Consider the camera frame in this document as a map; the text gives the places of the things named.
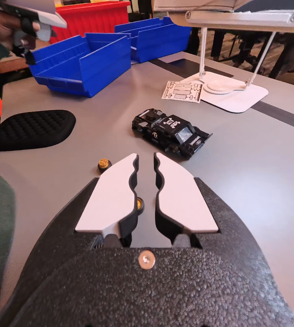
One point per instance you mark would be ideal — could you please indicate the black lego car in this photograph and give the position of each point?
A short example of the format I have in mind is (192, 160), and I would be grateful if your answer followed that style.
(172, 133)

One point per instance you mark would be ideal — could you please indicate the black lego wheel gold hub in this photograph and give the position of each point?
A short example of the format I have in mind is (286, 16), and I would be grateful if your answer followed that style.
(140, 205)
(104, 165)

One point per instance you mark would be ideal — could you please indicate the white booklet stand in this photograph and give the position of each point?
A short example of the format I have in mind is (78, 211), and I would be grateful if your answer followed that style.
(233, 92)

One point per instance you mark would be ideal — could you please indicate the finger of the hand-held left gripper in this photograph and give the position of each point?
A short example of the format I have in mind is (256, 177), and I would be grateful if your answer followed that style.
(39, 10)

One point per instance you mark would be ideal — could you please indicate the red storage bin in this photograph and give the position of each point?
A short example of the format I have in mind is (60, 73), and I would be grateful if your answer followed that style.
(90, 18)

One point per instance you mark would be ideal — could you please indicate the black dimpled wrist rest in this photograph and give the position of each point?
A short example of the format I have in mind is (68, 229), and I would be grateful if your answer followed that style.
(29, 130)

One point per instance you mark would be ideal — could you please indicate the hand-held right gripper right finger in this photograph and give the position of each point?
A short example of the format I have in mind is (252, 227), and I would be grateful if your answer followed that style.
(185, 202)

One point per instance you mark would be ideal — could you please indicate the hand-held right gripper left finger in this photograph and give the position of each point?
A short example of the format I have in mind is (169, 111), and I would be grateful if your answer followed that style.
(108, 202)

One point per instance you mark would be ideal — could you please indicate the lego instruction booklet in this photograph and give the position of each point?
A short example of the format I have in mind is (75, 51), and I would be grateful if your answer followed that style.
(198, 4)

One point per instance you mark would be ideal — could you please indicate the white sticker sheet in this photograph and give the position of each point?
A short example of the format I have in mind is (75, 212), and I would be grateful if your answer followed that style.
(181, 92)

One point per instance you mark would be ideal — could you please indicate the blue storage bin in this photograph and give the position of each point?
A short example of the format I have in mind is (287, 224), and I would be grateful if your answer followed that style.
(157, 41)
(85, 66)

